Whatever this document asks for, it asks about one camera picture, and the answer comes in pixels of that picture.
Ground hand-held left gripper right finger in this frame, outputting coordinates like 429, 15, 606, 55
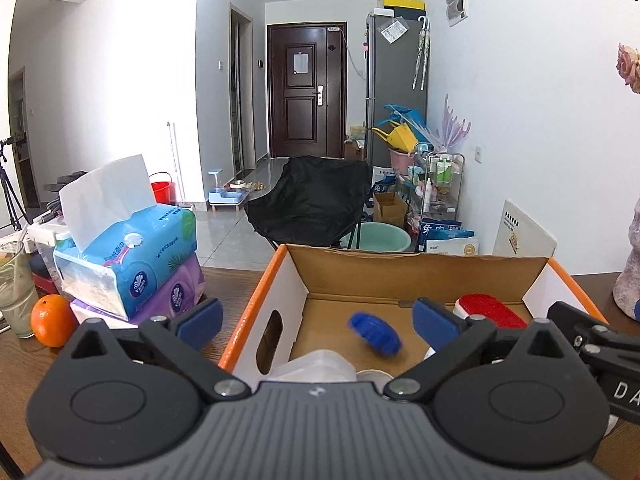
382, 297, 576, 403

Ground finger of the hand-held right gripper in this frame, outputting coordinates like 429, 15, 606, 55
546, 301, 640, 381

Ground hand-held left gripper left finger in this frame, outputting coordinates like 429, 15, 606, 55
65, 298, 253, 403

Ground red and white lint brush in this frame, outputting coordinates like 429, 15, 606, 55
425, 293, 531, 361

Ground blue round plastic object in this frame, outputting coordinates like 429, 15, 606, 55
348, 311, 403, 357

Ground orange-edged cardboard box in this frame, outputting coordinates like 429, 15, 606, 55
218, 244, 608, 386

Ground white tape roll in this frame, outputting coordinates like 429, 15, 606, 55
356, 369, 396, 393

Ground clear plastic container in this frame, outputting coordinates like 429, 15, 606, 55
270, 350, 358, 391

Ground purple tissue pack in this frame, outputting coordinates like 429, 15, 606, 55
70, 252, 206, 331

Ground textured pink vase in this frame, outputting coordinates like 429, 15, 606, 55
612, 205, 640, 321

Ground white bag with gold seal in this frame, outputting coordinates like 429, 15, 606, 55
425, 240, 480, 256

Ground blue white printed bag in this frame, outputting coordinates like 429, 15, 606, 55
419, 219, 476, 253
371, 167, 398, 208

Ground blue tissue pack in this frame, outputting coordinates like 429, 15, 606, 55
52, 154, 197, 321

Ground green plastic basin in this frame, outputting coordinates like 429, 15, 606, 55
345, 221, 412, 253

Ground white calendar board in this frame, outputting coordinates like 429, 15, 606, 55
492, 199, 557, 258

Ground small brown cardboard box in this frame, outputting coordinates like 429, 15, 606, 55
372, 191, 408, 228

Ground blue pet feeder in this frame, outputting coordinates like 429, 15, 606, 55
207, 168, 251, 211

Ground metal rack cart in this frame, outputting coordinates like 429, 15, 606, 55
410, 152, 466, 241

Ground red bucket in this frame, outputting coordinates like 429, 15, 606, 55
150, 172, 176, 205

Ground orange fruit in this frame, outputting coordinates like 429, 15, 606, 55
31, 294, 79, 348

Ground dark red box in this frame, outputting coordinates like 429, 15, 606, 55
29, 255, 63, 295

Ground white flat mop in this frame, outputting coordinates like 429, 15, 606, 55
166, 121, 193, 208

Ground black folding chair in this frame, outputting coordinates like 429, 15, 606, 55
244, 156, 373, 251

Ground pink plastic bucket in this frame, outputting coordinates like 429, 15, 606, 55
389, 147, 418, 176

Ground white storage box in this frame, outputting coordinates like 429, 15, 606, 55
27, 220, 66, 256

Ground glass cup with drink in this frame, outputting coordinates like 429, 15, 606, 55
0, 245, 40, 338

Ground yellow plastic dustpan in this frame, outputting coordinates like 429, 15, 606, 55
372, 122, 417, 153

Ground purple clothes hangers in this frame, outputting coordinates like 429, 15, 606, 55
440, 94, 472, 153

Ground blue plastic folding rack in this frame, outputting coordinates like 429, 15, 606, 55
384, 104, 428, 133

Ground dark brown entrance door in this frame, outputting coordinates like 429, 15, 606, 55
266, 21, 348, 159

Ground grey interior door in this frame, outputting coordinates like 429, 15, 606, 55
229, 3, 257, 173

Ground grey refrigerator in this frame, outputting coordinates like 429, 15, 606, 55
365, 10, 429, 171

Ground bunch of dried pink roses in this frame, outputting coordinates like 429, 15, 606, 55
607, 0, 640, 95

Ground clear folded umbrella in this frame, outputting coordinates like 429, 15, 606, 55
412, 16, 431, 91

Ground clear plastic document bag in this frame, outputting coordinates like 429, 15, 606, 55
380, 18, 408, 43

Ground black camera tripod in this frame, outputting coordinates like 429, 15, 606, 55
0, 135, 31, 231

